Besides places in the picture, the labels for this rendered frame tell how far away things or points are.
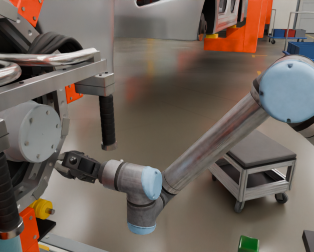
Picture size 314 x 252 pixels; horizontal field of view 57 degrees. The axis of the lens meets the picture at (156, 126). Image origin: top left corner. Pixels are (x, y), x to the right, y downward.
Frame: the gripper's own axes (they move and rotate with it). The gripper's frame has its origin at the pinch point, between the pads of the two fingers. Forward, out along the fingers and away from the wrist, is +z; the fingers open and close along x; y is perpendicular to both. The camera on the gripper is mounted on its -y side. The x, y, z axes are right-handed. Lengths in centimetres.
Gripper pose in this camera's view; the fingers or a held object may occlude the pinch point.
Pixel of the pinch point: (51, 159)
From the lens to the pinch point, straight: 102.3
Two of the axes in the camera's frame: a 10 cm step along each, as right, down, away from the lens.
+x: 2.6, -9.1, 3.3
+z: -9.3, -1.4, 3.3
